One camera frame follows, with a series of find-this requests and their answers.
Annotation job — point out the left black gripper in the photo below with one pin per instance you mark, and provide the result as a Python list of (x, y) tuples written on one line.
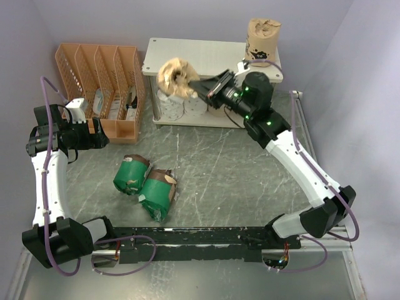
[(97, 140)]

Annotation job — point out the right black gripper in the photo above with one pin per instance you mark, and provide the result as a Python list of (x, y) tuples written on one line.
[(210, 87)]

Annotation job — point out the plain white paper roll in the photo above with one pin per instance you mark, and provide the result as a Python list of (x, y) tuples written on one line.
[(194, 107)]

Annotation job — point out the beige paper roll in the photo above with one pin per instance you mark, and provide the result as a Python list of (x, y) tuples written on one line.
[(218, 113)]

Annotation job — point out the kraft roll with label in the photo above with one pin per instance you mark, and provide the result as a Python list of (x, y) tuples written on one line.
[(174, 77)]

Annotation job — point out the white red-dotted paper roll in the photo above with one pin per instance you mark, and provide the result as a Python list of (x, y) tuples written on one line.
[(172, 107)]

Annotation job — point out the green roll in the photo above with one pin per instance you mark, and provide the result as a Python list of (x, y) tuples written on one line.
[(132, 174), (157, 193)]

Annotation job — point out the kraft roll with cartoon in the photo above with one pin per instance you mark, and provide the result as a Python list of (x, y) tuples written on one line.
[(262, 41)]

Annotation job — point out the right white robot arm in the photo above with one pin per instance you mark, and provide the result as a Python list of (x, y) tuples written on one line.
[(329, 202)]

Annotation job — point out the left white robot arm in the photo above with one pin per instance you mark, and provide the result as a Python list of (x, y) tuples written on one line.
[(55, 236)]

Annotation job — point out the white two-tier shelf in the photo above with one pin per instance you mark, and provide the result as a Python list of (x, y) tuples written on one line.
[(208, 58)]

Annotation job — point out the papers in organizer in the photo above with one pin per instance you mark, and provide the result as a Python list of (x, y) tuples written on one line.
[(130, 105)]

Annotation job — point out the orange plastic file organizer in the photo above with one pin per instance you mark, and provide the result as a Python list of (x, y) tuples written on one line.
[(84, 68)]

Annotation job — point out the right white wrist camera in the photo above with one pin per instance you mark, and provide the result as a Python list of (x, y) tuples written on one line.
[(242, 68)]

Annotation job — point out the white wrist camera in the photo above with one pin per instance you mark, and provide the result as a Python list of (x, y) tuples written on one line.
[(242, 68), (75, 111)]

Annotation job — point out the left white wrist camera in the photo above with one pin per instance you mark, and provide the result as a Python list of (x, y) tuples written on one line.
[(75, 111)]

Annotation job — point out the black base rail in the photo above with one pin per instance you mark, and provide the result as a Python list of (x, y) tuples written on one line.
[(247, 243)]

